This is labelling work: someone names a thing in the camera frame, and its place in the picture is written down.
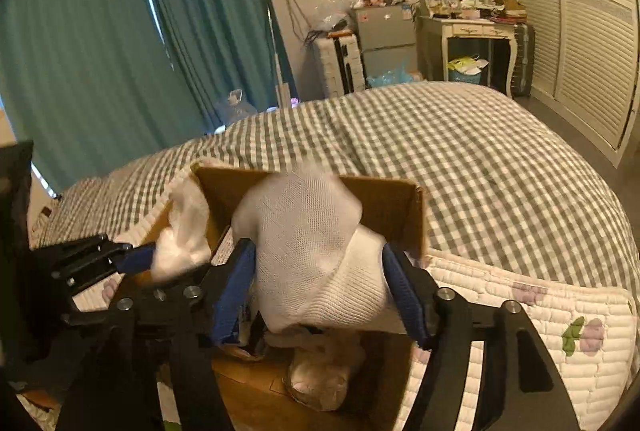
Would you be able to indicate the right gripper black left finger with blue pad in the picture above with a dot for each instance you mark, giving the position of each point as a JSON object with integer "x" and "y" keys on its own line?
{"x": 174, "y": 325}

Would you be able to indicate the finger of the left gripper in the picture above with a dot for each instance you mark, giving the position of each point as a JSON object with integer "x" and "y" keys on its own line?
{"x": 136, "y": 260}

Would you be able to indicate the dark striped suitcase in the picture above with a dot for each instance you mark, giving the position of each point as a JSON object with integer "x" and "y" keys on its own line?
{"x": 522, "y": 77}

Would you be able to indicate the tissue pack white blue red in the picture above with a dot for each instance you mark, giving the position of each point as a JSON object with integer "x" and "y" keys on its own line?
{"x": 236, "y": 329}

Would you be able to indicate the brown cardboard box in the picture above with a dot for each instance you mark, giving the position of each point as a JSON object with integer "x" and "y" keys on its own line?
{"x": 391, "y": 208}

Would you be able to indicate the left teal curtain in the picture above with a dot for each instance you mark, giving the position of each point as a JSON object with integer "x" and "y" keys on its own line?
{"x": 91, "y": 84}

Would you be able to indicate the white sock with foil trim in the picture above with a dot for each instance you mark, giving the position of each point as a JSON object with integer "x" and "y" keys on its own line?
{"x": 322, "y": 368}

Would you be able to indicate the small white sock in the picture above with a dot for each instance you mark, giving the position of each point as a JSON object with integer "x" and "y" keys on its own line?
{"x": 183, "y": 244}

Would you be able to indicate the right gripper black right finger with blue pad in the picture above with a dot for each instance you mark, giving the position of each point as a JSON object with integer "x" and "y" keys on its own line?
{"x": 520, "y": 387}

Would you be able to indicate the white black suitcase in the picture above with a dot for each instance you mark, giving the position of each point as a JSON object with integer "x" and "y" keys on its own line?
{"x": 339, "y": 65}

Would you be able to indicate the white louvered wardrobe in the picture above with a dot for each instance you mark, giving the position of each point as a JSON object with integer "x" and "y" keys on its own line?
{"x": 587, "y": 67}

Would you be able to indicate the grey mini fridge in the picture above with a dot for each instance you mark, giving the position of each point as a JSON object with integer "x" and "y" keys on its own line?
{"x": 387, "y": 40}

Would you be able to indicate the grey checked bed cover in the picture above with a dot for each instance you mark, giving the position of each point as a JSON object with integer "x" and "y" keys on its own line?
{"x": 504, "y": 189}

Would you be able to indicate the blue bin with bags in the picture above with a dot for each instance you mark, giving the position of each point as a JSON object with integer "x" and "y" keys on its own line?
{"x": 467, "y": 69}

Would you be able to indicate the large white knit sock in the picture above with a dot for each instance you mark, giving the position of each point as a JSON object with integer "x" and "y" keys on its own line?
{"x": 316, "y": 264}

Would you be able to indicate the middle teal curtain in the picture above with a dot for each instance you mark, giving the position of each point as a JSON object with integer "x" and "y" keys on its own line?
{"x": 224, "y": 45}

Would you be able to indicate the clear water jug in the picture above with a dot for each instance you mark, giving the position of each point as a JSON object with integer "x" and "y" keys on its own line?
{"x": 234, "y": 108}

